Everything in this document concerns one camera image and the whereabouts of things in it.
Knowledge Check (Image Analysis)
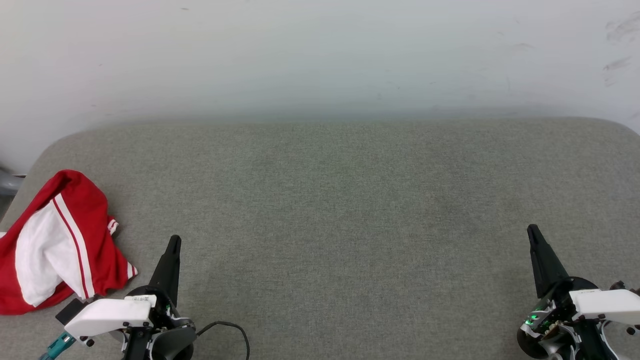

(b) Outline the grey fabric sofa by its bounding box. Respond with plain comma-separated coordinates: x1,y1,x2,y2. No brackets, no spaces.
0,116,640,360

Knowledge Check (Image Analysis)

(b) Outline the red and white basketball jersey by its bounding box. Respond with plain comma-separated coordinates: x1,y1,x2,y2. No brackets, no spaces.
0,169,139,316

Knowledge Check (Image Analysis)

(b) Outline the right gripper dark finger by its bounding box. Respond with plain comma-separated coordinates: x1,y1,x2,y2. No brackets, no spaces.
527,224,571,300

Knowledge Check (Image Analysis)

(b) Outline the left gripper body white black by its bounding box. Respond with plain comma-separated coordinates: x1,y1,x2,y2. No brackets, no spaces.
64,285,197,347

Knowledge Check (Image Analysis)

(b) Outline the grey metal frame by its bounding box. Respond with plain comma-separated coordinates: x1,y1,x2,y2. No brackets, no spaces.
0,167,27,197

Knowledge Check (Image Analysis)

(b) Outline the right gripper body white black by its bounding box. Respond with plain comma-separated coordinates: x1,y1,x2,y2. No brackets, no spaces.
520,276,640,337

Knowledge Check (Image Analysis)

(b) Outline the thin black cable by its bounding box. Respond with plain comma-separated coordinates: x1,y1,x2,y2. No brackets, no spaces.
195,321,251,360

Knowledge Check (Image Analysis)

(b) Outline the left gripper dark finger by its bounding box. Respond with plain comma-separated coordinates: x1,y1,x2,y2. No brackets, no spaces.
148,235,182,307

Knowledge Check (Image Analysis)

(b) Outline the teal connector of left camera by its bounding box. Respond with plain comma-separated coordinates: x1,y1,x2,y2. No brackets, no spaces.
39,332,77,360

